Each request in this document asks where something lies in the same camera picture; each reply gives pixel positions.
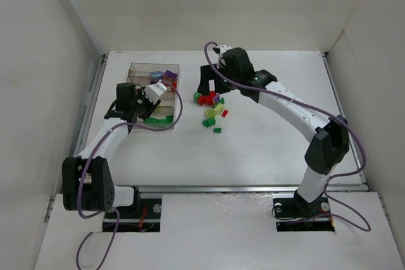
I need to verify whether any purple round lego piece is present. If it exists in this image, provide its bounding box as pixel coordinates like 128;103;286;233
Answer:
149;71;163;81

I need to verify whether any purple square lego brick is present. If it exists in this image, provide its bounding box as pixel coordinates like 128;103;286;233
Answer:
163;70;178;82

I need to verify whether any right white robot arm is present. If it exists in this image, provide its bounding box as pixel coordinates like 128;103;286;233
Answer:
197;45;349;212

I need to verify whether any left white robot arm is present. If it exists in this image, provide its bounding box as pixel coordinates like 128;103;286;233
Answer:
62;81;167;212

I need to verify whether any dark green flat lego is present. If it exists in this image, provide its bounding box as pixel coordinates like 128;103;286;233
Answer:
144;117;160;124

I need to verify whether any green lego left of pile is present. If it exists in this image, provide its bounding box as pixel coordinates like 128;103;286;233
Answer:
193;92;201;103

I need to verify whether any green square lego in tray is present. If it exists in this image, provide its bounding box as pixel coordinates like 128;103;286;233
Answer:
159;115;174;124

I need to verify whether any large red lego block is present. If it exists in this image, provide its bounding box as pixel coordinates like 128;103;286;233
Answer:
197;91;220;106

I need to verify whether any clear compartment organizer tray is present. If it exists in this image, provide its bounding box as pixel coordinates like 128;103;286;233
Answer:
121;62;181;130

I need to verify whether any lime lego pile block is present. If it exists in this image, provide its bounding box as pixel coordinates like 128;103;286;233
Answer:
204;103;224;118

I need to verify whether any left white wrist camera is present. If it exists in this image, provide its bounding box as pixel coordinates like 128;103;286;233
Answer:
144;81;168;104

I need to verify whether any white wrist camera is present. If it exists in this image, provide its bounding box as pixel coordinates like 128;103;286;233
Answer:
144;81;168;104
213;44;233;59

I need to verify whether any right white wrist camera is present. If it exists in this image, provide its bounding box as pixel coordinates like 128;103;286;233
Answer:
213;44;233;59

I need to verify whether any aluminium rail front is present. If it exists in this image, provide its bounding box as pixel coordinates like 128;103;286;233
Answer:
139;185;368;194

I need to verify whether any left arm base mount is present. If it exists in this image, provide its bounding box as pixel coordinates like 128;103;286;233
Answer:
117;198;162;233

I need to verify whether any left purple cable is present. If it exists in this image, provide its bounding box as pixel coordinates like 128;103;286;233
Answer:
76;82;184;270

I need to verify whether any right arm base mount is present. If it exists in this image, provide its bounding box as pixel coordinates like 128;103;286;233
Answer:
271;196;335;232

